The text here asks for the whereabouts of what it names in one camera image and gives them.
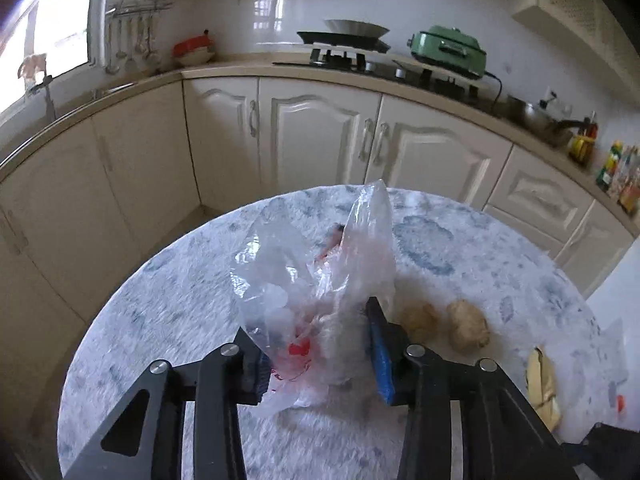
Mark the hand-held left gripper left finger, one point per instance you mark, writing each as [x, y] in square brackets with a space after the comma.
[257, 377]

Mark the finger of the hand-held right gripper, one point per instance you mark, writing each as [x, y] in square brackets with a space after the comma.
[610, 455]

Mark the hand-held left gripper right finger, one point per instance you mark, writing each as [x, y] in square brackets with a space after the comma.
[382, 370]

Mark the clear plastic bag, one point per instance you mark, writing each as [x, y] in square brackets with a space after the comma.
[310, 280]

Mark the brown potato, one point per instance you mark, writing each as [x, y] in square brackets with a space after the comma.
[420, 322]
[467, 325]

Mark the banana peel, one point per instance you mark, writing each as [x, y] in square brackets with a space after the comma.
[542, 385]

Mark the red snack wrapper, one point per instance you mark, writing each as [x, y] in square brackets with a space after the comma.
[331, 247]

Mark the cream kitchen cabinet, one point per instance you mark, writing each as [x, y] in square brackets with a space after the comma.
[320, 140]

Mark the yellow glass jar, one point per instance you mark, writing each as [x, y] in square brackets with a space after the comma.
[581, 150]

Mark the black gas stove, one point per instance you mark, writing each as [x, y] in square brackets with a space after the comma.
[380, 67]

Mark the green electric cooker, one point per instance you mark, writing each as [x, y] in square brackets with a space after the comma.
[447, 50]

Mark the black frying pan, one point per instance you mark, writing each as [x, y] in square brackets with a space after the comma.
[345, 41]

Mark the red bowl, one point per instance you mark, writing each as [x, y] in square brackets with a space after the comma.
[192, 50]

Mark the hanging utensil rack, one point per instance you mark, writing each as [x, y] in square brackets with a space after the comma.
[135, 30]

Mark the window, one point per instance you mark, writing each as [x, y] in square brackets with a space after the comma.
[60, 25]

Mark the white wall socket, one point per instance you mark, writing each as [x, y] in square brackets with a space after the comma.
[552, 97]

